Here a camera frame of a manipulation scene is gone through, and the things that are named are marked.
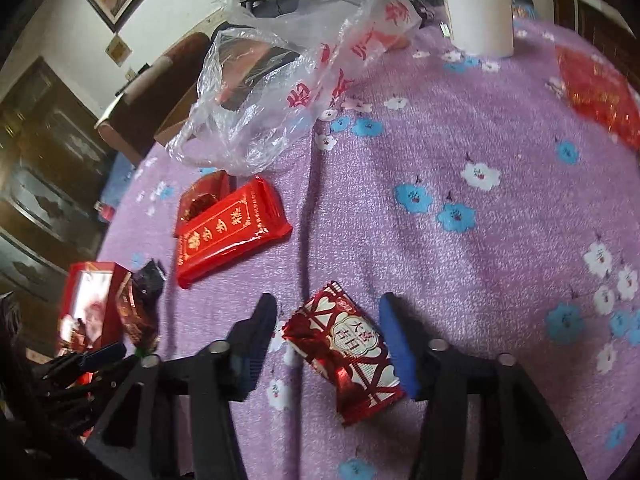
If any cardboard box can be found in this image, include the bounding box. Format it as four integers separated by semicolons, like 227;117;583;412
152;87;211;148

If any brown chair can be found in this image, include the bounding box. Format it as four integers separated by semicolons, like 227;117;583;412
95;32;211;166

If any red white heart snack packet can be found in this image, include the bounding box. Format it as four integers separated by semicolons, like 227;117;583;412
281;281;407;427

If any white plastic jar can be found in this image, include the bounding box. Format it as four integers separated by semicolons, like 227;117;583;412
439;0;515;58

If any red gift box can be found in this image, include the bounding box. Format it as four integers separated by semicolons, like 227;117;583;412
56;261;132;391

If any black snack packet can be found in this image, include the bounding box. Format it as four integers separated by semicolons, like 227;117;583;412
131;258;167;306

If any purple floral blanket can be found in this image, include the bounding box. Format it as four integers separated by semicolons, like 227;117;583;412
95;10;640;480

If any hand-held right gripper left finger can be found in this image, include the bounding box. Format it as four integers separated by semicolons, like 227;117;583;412
82;292;278;480

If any small yellow wall plaque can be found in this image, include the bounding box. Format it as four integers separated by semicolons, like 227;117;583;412
105;35;133;66

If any clear plastic bag red print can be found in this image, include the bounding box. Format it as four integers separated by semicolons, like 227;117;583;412
166;0;423;177

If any brown snack packet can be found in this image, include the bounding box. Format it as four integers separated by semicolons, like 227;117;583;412
115;277;161;352

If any blue cloth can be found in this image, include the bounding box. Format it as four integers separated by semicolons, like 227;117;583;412
100;152;137;210

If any red glitter bag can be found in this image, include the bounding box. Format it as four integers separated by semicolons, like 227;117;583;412
555;44;640;151

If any dark red foil snack packet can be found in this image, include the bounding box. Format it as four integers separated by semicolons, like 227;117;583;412
173;170;232;238

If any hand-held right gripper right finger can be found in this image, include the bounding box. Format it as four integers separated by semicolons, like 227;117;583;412
378;292;588;480

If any long red gold-print snack packet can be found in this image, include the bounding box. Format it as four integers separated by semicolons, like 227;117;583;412
175;176;294;291

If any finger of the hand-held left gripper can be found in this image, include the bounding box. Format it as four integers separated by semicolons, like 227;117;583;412
42;377;108;411
32;341;127;382

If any dark wooden glass-door cabinet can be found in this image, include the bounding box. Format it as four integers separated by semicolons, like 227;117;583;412
0;56;118;306

